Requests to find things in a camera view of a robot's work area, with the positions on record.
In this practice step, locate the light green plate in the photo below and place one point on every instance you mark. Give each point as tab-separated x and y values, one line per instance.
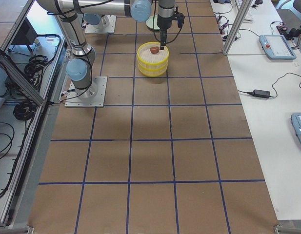
151	23

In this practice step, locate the brown bun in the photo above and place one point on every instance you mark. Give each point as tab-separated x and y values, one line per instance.
154	50

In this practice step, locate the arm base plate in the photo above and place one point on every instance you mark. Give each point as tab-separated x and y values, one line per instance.
107	30
94	96

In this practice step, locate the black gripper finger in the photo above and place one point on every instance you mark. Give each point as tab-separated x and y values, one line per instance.
163	38

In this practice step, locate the black power adapter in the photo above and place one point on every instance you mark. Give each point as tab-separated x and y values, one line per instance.
259	93

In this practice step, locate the black box on shelf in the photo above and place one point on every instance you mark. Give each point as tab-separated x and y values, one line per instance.
26	35

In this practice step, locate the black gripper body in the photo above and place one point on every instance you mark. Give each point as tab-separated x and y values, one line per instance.
163	22

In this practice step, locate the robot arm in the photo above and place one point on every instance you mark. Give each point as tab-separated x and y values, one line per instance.
96	20
79	69

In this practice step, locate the yellow steamer layer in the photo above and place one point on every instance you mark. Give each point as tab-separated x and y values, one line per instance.
152	70
145	55

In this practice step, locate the aluminium frame post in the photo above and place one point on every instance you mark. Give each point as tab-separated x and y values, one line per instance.
236	25

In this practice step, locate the teach pendant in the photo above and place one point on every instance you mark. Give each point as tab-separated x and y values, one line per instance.
296	122
276	47

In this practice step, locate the teach pendant far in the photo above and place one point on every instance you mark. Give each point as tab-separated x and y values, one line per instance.
276	47

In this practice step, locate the teach pendant near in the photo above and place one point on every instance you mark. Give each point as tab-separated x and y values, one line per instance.
296	122

